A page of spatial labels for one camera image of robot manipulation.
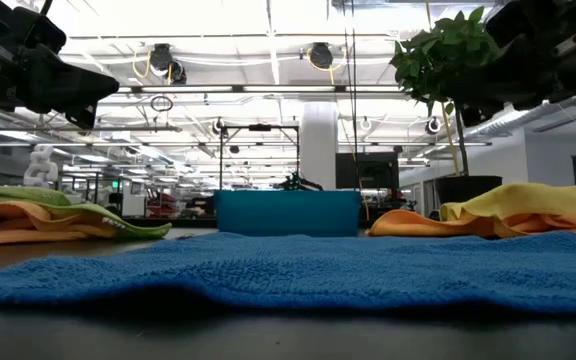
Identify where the long ceiling light bar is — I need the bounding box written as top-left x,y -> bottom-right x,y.
117,84 -> 404,94

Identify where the green leafy plant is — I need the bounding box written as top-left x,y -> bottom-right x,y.
390,5 -> 502,176

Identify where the black ceiling cable reel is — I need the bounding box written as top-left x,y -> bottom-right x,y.
147,43 -> 188,85
309,42 -> 335,70

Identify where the white robot figure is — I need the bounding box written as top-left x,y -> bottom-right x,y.
22,144 -> 60,189

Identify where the blue plastic bin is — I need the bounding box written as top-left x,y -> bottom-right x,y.
214,189 -> 363,238

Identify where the yellow microfiber towel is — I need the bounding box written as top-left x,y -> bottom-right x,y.
440,178 -> 576,224

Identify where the black gantry frame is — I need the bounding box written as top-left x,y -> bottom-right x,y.
219,123 -> 301,191

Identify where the black cabinet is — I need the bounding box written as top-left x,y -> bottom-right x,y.
335,152 -> 400,191

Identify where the white ventilation duct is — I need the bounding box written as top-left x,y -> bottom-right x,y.
462,97 -> 576,140

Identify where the blue microfiber towel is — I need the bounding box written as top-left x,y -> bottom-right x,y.
0,232 -> 576,315

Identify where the black plant pot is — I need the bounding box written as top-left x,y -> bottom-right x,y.
435,174 -> 503,221

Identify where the green microfiber towel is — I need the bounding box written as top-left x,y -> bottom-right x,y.
0,178 -> 173,240

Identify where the orange microfiber towel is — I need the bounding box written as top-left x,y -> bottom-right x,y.
0,201 -> 119,248
367,208 -> 576,246

